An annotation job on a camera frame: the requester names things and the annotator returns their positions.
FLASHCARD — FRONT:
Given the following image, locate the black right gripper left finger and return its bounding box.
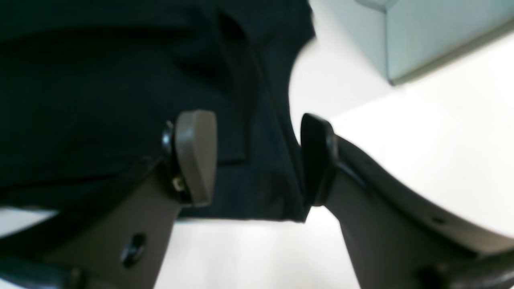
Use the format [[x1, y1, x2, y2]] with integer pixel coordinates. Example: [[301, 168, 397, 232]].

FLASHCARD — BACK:
[[1, 110, 217, 289]]

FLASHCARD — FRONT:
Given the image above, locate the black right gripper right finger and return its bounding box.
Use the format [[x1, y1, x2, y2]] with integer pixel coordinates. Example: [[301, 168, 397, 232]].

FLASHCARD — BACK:
[[301, 114, 514, 289]]

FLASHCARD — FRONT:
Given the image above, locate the white box at table corner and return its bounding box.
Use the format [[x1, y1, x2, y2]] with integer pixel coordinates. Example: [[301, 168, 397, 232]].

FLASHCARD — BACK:
[[353, 0, 514, 85]]

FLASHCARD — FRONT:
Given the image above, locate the black T-shirt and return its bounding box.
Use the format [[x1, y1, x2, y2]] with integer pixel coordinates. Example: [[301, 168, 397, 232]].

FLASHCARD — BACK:
[[0, 0, 315, 222]]

